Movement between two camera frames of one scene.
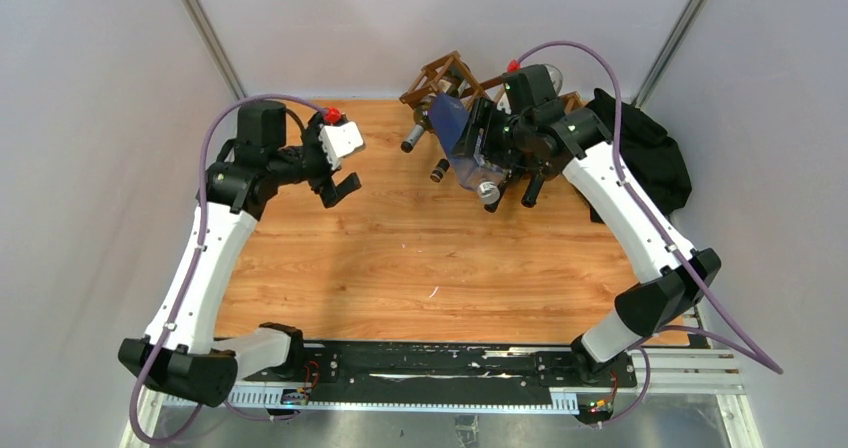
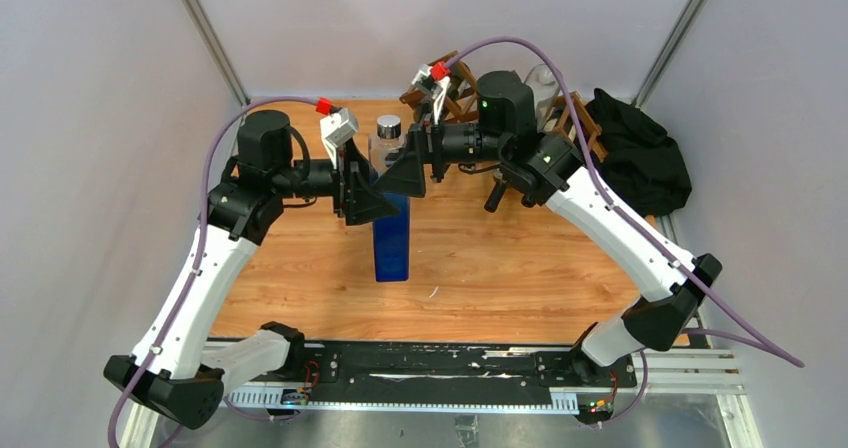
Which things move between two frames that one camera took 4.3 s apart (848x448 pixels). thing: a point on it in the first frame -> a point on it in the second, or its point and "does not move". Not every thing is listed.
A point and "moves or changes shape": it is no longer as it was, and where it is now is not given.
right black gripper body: [496, 140] -> [433, 137]
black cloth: [654, 160] does not move
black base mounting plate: [419, 366] does not move
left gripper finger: [329, 198] -> [372, 173]
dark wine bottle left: [492, 207] does not move
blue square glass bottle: [450, 117] moves or changes shape
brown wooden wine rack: [451, 73] does not move
